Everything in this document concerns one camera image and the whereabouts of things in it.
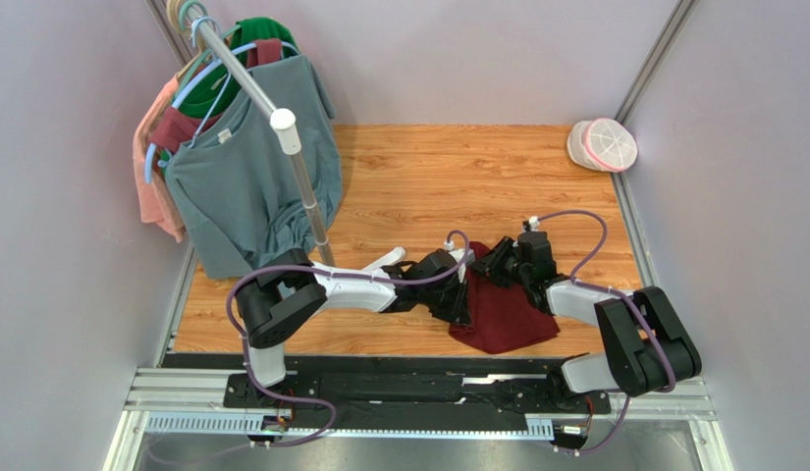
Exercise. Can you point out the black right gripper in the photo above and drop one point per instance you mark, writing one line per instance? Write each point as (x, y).
(494, 262)

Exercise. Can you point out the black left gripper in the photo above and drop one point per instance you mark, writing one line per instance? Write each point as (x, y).
(458, 312)

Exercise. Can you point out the dark red cloth napkin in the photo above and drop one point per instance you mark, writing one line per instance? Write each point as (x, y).
(501, 319)

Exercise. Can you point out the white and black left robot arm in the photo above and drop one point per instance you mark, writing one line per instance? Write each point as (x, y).
(278, 299)

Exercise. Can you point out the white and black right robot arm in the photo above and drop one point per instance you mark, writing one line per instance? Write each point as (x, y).
(646, 348)

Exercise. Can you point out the white and pink mesh bag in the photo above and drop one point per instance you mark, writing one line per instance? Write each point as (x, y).
(602, 145)

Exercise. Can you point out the blue-grey t-shirt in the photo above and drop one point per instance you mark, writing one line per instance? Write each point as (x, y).
(235, 188)

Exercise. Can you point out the silver and white clothes rack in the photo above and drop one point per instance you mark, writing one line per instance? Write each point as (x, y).
(191, 15)

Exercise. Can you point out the pink t-shirt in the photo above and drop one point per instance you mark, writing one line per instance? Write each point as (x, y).
(156, 206)

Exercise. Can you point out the green t-shirt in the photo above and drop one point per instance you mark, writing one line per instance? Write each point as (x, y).
(248, 39)

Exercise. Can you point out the dark red t-shirt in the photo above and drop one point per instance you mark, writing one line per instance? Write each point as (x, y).
(175, 128)

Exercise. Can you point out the light blue clothes hanger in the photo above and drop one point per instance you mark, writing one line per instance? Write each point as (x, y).
(158, 159)

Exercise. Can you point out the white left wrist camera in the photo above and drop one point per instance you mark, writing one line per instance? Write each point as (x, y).
(463, 257)

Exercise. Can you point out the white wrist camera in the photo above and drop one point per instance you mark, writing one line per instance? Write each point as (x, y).
(532, 224)
(463, 257)

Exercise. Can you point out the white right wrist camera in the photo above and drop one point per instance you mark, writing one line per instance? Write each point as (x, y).
(532, 224)

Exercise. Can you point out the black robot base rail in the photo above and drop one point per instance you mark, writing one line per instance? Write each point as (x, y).
(408, 397)

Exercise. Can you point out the aluminium frame post right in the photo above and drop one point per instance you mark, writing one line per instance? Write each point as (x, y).
(665, 40)

